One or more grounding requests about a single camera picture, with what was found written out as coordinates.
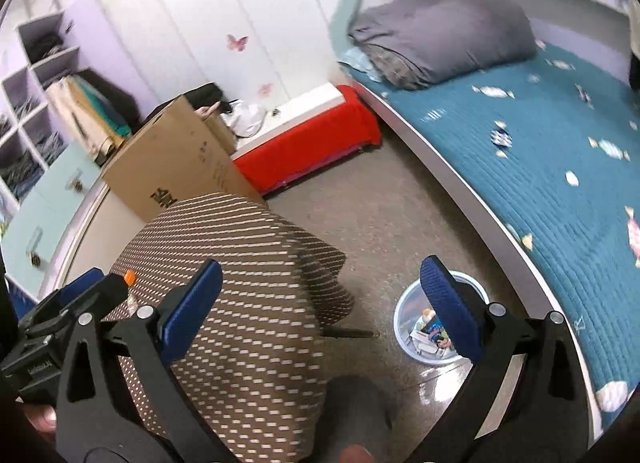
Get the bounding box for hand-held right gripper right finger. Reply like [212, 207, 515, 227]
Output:
[415, 255, 587, 463]

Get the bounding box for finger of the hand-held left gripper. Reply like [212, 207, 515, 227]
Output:
[50, 267, 105, 306]
[30, 273, 132, 329]

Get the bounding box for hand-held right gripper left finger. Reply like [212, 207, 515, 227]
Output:
[55, 258, 224, 463]

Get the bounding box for blue snack packet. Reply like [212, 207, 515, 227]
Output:
[419, 319, 453, 350]

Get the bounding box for white printed paper wrapper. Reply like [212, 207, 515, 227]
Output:
[409, 325, 443, 359]

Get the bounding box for light blue waste bin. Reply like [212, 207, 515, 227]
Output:
[392, 270, 490, 368]

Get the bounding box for person's left hand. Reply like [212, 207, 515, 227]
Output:
[21, 404, 58, 433]

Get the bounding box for brown striped tablecloth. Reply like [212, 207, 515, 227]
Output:
[102, 193, 356, 463]

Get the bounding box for mint green drawer cabinet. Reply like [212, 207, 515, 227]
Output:
[0, 140, 108, 304]

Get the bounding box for person's grey trouser leg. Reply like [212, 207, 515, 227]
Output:
[320, 375, 393, 463]

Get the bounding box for brown cardboard box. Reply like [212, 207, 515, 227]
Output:
[100, 94, 268, 224]

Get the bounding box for bed with teal quilt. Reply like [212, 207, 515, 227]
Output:
[345, 40, 640, 414]

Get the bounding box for teal green hanging garment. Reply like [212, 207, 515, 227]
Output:
[75, 76, 133, 136]

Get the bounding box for beige hanging garment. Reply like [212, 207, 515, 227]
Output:
[45, 76, 126, 154]

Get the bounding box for red storage box white top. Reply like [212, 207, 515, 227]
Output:
[231, 82, 383, 196]

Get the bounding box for white plastic bag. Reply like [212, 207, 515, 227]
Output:
[222, 99, 266, 138]

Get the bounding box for black bag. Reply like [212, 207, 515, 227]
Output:
[182, 84, 226, 109]

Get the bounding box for white cube shelf unit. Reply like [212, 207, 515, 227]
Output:
[0, 0, 83, 204]

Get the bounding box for dark folded clothes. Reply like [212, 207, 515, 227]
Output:
[25, 32, 66, 61]

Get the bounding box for grey folded duvet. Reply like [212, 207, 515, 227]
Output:
[347, 0, 538, 90]

